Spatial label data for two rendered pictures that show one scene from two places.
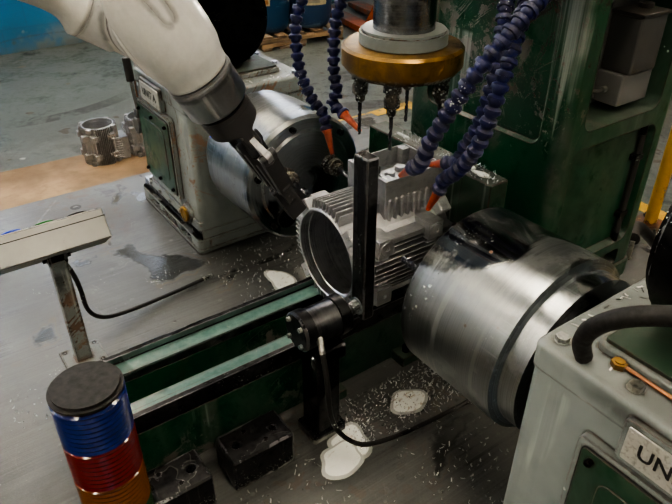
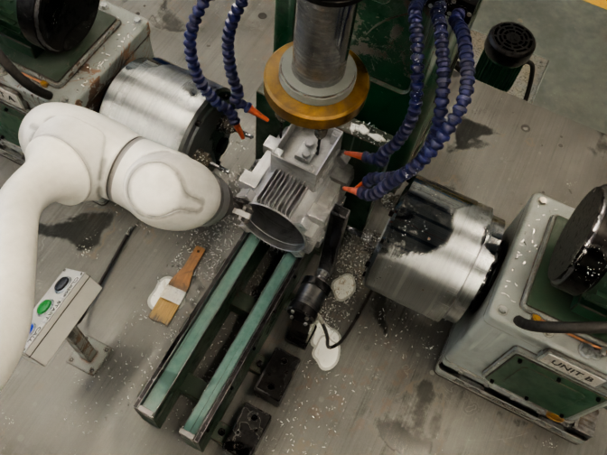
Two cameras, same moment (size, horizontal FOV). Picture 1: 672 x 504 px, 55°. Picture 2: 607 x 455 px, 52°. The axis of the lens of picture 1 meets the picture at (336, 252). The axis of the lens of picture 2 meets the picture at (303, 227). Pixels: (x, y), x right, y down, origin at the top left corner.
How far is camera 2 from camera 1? 0.73 m
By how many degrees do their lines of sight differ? 37
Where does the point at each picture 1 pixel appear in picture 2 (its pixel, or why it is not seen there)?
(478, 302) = (430, 276)
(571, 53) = not seen: hidden behind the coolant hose
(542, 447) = (482, 346)
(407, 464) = (366, 337)
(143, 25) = (183, 222)
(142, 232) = not seen: hidden behind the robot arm
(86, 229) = (84, 295)
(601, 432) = (526, 347)
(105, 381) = not seen: outside the picture
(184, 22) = (208, 199)
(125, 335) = (105, 319)
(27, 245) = (52, 337)
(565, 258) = (476, 231)
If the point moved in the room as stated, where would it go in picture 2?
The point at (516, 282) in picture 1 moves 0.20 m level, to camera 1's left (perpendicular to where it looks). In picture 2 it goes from (453, 260) to (358, 307)
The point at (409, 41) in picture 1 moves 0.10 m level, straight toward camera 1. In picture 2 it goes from (337, 95) to (362, 143)
